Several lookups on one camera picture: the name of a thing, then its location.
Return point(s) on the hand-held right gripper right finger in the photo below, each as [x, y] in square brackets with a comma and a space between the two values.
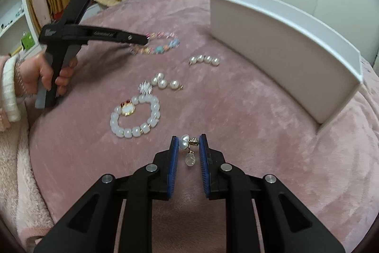
[203, 167]

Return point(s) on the white box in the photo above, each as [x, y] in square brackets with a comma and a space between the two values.
[266, 48]

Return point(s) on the pearl drop earring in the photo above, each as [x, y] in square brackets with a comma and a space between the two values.
[185, 142]

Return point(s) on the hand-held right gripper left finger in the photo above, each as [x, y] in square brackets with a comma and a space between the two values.
[174, 167]

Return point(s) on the short pearl strand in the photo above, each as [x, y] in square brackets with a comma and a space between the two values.
[207, 59]

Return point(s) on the pink plush blanket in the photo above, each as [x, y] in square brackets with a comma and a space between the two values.
[237, 110]

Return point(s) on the white bookshelf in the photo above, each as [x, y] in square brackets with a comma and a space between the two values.
[11, 13]

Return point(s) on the pink chair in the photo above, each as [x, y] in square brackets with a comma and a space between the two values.
[40, 4]

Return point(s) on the person's left forearm white sleeve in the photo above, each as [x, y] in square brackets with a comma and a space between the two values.
[8, 87]

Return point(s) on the person's pink fleece robe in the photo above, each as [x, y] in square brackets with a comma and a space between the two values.
[26, 182]

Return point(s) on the person's left hand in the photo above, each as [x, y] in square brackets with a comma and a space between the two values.
[38, 72]

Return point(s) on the silver snowflake charm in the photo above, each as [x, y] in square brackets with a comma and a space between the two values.
[145, 87]

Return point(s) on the green box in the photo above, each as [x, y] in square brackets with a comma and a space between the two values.
[27, 41]

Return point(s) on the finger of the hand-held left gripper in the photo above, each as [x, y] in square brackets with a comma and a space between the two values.
[124, 37]

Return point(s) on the three-pearl gold earring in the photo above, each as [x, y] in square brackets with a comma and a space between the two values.
[161, 82]

